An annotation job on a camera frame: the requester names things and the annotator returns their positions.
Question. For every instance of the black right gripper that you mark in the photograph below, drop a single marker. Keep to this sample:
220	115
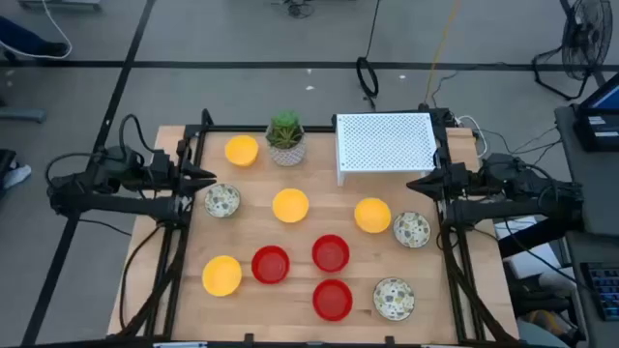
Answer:
459	181

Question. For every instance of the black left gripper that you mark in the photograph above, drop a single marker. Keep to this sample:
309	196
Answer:
164	176

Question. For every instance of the speckled terrazzo mini bowl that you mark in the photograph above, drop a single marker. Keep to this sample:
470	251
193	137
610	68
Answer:
393	298
411	229
222	200

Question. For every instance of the yellow plastic mini bowl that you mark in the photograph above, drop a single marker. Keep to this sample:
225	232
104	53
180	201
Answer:
221	275
241	150
290	205
372	215

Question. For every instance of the red plastic mini bowl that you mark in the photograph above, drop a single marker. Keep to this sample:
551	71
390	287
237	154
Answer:
330	252
332	299
270	264

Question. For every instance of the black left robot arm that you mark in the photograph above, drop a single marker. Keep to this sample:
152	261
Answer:
121	205

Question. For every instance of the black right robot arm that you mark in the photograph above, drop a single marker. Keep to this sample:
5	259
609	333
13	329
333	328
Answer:
508	210

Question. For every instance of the white perforated metal shelf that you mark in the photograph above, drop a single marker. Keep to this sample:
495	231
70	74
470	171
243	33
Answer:
382	142

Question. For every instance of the succulent in triangle-pattern pot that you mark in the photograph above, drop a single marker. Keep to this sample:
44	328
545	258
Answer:
286	154

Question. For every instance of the grey desk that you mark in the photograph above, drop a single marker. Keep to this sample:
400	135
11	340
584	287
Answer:
595	193

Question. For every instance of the black box with labels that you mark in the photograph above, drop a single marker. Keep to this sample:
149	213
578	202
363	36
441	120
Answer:
595	140

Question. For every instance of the person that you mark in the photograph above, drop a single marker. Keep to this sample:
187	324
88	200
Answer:
17	175
19	38

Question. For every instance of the grey floor base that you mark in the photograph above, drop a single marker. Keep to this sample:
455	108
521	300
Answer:
24	115

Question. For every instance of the open laptop screen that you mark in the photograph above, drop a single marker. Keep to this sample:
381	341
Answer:
604	96

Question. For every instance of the black keyboard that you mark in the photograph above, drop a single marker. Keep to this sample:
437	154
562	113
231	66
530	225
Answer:
607	290

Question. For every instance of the black floor fan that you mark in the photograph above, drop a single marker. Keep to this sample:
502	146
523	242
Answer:
585	38

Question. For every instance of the black aluminium table frame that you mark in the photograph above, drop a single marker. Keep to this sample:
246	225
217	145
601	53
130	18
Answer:
227	128

